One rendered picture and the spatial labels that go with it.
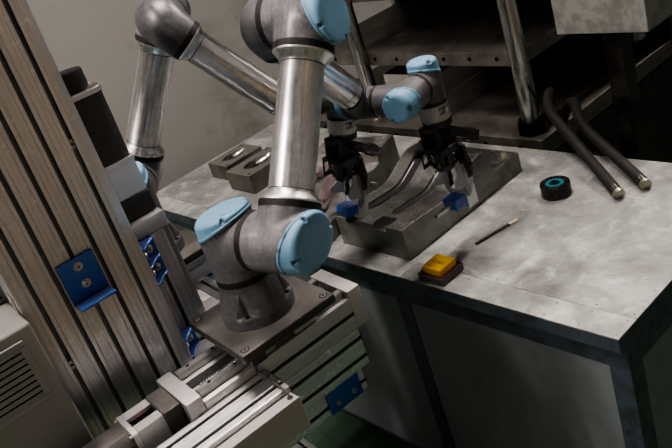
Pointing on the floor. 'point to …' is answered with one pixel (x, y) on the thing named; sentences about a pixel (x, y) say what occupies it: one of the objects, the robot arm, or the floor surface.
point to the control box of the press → (612, 13)
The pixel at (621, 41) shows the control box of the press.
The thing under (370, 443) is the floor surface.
